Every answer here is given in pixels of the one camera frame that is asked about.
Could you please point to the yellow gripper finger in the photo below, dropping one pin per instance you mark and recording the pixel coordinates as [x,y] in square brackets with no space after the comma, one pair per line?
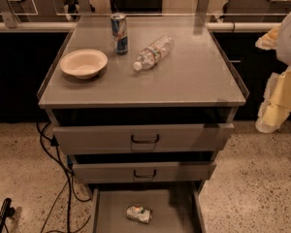
[276,107]
[269,40]

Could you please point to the crushed 7up can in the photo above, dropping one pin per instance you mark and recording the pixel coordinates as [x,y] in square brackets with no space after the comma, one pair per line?
[139,214]

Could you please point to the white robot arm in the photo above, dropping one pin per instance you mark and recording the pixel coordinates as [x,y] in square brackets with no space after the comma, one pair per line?
[283,49]

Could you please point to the top grey drawer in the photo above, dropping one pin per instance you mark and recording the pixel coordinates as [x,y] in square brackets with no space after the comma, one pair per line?
[142,138]

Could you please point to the grey drawer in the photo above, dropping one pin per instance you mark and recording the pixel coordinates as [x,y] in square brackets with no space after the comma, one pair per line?
[143,172]
[142,138]
[175,208]

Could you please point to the grey drawer cabinet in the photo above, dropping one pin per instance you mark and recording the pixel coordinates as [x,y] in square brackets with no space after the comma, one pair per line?
[194,84]

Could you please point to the blue silver energy drink can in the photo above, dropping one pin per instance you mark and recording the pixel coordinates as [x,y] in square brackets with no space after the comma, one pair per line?
[119,29]

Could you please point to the bottom grey drawer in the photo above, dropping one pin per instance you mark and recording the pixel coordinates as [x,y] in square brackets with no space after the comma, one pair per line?
[175,208]

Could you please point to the middle grey drawer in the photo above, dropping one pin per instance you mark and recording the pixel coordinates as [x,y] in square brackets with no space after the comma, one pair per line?
[143,172]

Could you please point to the clear plastic water bottle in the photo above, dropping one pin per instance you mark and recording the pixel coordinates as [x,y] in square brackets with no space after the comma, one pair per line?
[154,53]

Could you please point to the white bowl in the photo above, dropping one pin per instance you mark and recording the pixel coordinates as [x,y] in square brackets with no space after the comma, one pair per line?
[83,64]

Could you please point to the black stand foot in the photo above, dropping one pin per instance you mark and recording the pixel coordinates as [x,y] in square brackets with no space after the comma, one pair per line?
[6,211]

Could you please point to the right metal post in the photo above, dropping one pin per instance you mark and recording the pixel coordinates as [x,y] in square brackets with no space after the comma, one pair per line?
[202,0]

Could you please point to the far left metal post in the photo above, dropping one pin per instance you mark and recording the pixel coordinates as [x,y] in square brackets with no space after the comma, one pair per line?
[9,18]

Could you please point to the white horizontal rail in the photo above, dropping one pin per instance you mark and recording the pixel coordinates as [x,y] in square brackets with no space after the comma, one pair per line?
[212,26]

